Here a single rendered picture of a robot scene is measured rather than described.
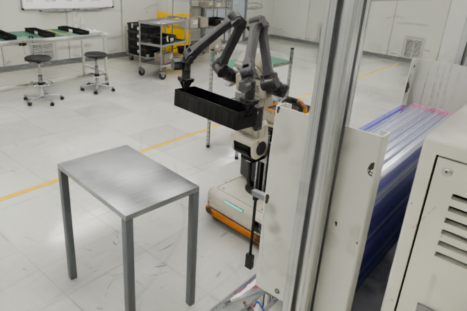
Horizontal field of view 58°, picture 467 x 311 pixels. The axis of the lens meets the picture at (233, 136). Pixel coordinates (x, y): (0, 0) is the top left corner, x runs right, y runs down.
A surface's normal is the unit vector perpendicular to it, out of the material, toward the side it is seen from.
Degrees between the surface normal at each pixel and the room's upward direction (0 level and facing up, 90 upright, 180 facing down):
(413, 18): 90
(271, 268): 90
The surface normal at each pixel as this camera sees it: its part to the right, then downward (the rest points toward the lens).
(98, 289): 0.07, -0.93
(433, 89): -0.64, 0.25
